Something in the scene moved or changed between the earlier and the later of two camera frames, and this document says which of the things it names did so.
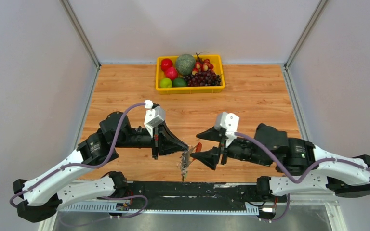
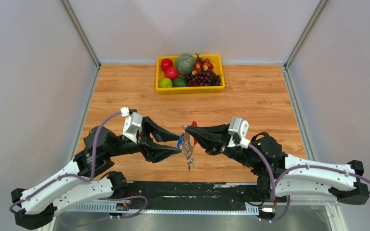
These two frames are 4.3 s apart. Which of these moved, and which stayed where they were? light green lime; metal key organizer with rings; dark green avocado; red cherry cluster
Moved: metal key organizer with rings
Stayed: red cherry cluster; dark green avocado; light green lime
